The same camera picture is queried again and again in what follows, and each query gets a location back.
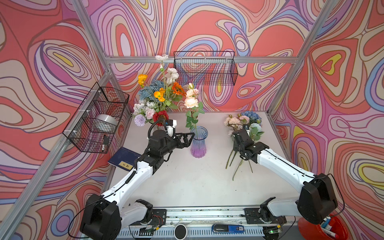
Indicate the black wire basket left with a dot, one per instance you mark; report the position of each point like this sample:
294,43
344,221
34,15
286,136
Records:
99,100

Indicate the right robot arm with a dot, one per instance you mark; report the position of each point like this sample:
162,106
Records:
317,198

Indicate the purple blue glass vase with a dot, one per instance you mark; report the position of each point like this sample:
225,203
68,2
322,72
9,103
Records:
198,145

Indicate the round black speaker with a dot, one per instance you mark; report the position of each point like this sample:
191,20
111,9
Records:
180,232

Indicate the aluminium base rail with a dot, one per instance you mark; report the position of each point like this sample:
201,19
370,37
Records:
199,221

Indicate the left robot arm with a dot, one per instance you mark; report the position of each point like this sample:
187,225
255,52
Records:
105,215

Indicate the red flower with leaf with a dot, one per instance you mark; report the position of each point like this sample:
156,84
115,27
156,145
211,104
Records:
160,118

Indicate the black wire basket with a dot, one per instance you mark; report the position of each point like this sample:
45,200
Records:
99,100
206,68

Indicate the white poppy stem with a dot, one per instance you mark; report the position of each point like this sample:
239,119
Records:
170,74

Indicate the orange sunflower stem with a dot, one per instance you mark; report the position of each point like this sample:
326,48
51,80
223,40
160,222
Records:
178,89

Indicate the orange poppy stem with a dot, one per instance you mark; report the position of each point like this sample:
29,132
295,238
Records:
160,95

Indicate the mixed flower bouquet pile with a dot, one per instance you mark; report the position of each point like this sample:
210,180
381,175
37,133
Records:
250,121

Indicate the black wire basket back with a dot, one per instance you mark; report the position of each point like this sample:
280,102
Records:
206,68

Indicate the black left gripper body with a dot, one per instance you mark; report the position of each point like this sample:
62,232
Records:
172,144

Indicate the blue black device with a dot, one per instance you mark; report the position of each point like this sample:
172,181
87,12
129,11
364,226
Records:
228,229

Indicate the dark blue notebook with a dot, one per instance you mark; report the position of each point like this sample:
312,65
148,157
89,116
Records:
124,159

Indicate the red pen cup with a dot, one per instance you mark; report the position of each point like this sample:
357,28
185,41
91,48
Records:
331,229

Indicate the white tape roll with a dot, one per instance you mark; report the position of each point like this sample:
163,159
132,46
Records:
105,123

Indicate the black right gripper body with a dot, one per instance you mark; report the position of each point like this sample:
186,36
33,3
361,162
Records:
237,148

